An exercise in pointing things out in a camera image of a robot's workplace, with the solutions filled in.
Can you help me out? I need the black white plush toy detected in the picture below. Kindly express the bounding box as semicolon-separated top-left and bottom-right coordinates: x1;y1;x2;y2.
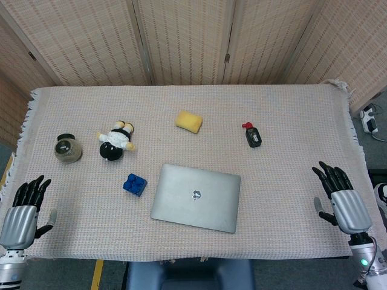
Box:
96;120;137;162

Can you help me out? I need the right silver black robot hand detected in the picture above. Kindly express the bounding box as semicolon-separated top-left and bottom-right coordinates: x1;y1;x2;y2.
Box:
311;161;374;236

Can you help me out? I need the woven folding screen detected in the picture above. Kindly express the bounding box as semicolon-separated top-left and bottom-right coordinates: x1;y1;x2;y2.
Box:
0;0;387;113

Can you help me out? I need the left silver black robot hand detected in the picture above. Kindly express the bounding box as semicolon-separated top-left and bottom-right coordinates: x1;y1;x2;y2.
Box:
0;174;58;250

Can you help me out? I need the round glass jar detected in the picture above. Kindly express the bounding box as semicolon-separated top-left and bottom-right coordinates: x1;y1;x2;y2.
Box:
54;133;83;164

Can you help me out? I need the blue toy building block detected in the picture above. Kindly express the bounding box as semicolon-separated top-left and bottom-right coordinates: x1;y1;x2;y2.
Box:
122;173;149;198

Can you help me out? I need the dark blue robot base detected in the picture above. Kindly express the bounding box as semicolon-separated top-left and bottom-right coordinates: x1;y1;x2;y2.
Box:
125;259;256;290

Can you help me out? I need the white black shoe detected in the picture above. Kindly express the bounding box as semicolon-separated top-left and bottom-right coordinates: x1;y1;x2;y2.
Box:
374;182;387;218

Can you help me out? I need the black bottle with red cap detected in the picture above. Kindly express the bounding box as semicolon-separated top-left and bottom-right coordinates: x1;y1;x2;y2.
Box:
241;121;262;149

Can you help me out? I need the silver laptop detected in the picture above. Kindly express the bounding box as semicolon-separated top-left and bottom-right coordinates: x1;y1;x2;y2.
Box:
150;163;242;234

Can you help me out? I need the beige woven tablecloth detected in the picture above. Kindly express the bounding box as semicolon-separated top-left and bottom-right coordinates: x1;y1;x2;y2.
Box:
0;79;370;264

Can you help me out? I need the yellow sponge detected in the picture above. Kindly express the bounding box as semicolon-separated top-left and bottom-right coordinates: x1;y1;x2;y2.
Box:
175;110;203;135

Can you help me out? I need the white power strip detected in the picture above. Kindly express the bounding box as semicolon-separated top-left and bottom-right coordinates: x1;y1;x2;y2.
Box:
359;104;379;134

